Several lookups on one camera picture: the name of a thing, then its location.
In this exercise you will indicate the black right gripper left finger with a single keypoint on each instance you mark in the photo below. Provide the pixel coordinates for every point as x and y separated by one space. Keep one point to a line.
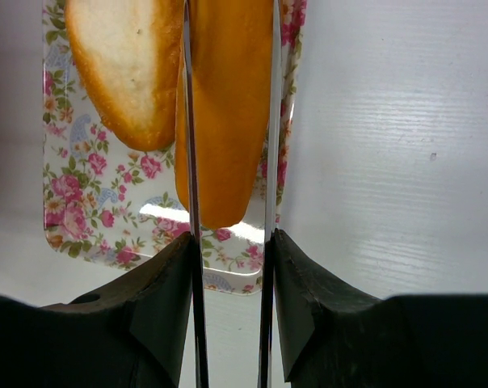
128 333

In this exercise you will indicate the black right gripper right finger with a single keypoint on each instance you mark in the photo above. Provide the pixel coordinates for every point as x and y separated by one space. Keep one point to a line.
335 335

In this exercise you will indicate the metal tongs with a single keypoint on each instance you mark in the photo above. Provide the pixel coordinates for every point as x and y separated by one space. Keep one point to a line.
266 307

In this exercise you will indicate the orange round fake bread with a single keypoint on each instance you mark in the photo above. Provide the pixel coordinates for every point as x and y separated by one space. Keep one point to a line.
127 55

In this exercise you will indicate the orange long fake bread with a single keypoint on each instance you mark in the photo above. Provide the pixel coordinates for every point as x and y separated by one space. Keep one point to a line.
231 81

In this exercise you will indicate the floral rectangular tray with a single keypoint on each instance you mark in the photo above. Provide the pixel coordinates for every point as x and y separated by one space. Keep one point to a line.
111 205

